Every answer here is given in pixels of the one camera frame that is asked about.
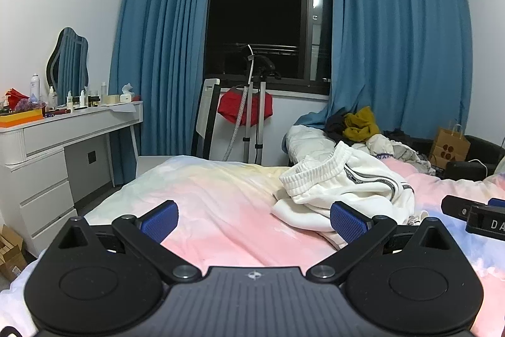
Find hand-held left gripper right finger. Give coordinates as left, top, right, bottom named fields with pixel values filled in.
left=306, top=201, right=454, bottom=283

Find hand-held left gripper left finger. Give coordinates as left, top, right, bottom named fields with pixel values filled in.
left=51, top=201, right=203, bottom=283

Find white striped pants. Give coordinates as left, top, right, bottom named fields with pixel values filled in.
left=271, top=141, right=417, bottom=248

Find black sofa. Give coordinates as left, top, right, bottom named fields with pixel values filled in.
left=433, top=134, right=505, bottom=180

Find brown paper bag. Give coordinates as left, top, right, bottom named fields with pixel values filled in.
left=429, top=123, right=472, bottom=169

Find pastel bed blanket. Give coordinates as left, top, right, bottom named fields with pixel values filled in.
left=0, top=154, right=505, bottom=337

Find grey cloth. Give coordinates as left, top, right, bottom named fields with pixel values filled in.
left=391, top=144, right=437, bottom=176

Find white cloth with purple print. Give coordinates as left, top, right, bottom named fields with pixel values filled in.
left=364, top=133, right=396, bottom=160

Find mustard yellow cloth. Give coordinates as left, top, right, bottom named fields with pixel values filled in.
left=342, top=106, right=381, bottom=142

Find dark cloth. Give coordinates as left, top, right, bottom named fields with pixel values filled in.
left=324, top=111, right=348, bottom=142

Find white folding board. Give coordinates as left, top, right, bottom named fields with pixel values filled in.
left=191, top=78, right=222, bottom=161

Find white dressing table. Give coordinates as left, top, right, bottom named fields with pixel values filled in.
left=0, top=100, right=145, bottom=258

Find white tissue box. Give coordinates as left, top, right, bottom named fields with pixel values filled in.
left=119, top=83, right=137, bottom=105

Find red garment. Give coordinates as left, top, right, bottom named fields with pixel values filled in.
left=217, top=87, right=274, bottom=127

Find garment steamer stand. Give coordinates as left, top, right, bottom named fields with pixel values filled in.
left=222, top=43, right=282, bottom=166

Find cardboard box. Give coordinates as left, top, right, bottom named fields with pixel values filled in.
left=0, top=223, right=29, bottom=281

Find blue curtain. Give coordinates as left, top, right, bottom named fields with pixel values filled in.
left=108, top=0, right=218, bottom=186
left=295, top=0, right=474, bottom=143

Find purple flowers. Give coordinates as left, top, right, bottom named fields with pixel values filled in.
left=16, top=98, right=46, bottom=112

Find orange box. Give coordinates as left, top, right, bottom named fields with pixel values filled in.
left=0, top=108, right=45, bottom=129

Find wavy black-framed mirror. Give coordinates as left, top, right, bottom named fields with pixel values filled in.
left=46, top=27, right=91, bottom=98

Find red bag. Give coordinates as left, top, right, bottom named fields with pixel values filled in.
left=3, top=87, right=31, bottom=111

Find white charging cable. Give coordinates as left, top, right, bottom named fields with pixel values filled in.
left=469, top=159, right=492, bottom=177

